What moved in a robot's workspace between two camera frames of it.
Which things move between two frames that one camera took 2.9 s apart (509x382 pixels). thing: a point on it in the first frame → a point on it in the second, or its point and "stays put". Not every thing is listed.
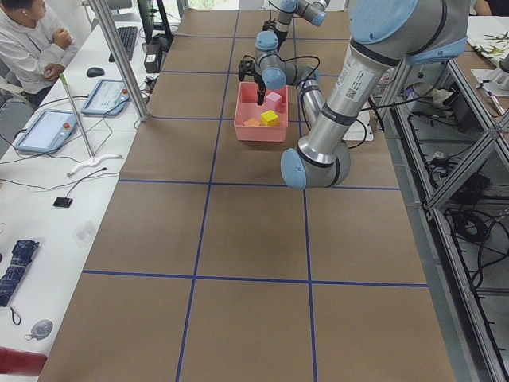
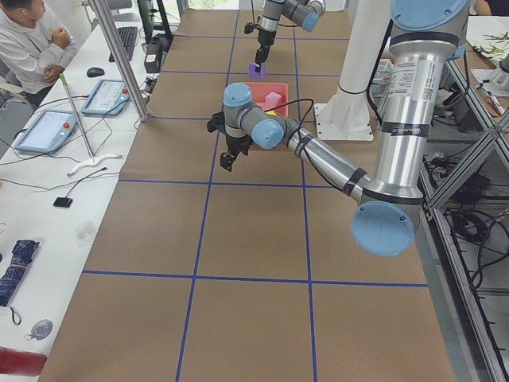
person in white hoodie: (31, 53) stays put
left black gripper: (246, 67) → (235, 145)
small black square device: (64, 202) stays put
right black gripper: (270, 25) → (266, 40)
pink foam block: (271, 99) stays put
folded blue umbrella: (9, 282) stays put
